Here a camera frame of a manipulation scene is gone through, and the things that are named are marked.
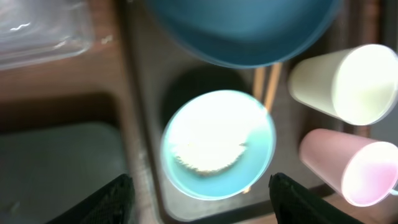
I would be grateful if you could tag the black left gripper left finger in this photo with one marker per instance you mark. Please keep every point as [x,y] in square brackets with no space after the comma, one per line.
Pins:
[113,203]

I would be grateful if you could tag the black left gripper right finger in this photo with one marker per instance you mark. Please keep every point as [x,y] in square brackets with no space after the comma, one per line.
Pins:
[294,204]

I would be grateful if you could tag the pink cup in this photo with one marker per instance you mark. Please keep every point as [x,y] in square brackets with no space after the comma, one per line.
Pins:
[362,170]

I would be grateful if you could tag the light blue small bowl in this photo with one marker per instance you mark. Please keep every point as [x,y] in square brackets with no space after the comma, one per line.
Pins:
[215,146]

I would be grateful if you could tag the black waste tray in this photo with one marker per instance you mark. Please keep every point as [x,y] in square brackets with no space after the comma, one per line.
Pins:
[45,172]

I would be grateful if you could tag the clear plastic waste bin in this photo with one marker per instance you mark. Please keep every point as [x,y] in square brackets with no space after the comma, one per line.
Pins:
[38,31]

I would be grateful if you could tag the wooden chopstick right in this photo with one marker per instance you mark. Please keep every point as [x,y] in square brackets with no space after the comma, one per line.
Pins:
[269,92]

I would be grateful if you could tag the pale green cup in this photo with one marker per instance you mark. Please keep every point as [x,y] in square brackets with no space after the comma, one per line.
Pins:
[357,86]

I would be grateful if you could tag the dark blue plate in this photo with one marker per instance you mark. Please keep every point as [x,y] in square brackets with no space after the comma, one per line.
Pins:
[245,33]

